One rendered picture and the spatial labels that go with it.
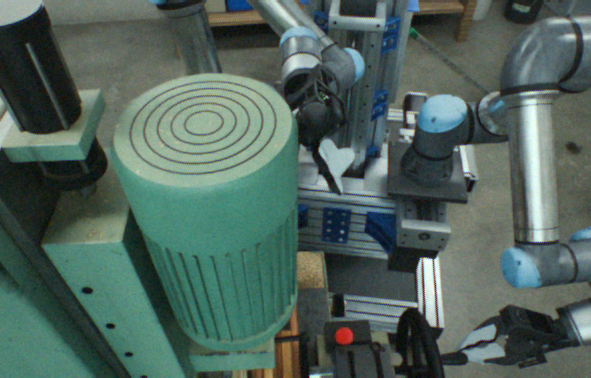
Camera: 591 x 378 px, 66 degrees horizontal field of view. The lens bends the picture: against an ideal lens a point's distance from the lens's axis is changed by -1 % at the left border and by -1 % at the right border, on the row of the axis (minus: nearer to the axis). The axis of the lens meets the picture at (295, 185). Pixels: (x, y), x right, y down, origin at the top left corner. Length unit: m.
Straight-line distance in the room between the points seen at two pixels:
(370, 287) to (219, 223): 1.47
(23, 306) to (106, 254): 0.09
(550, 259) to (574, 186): 1.93
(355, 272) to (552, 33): 1.23
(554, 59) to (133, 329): 0.78
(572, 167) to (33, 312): 2.75
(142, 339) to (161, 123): 0.31
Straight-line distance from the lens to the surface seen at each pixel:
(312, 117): 0.60
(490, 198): 2.58
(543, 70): 0.91
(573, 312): 0.97
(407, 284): 1.88
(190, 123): 0.44
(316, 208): 1.46
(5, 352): 0.63
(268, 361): 0.81
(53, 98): 0.43
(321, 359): 0.89
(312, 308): 1.00
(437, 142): 1.27
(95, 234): 0.49
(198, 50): 1.09
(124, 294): 0.56
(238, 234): 0.43
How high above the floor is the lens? 1.78
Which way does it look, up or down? 47 degrees down
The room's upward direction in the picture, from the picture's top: straight up
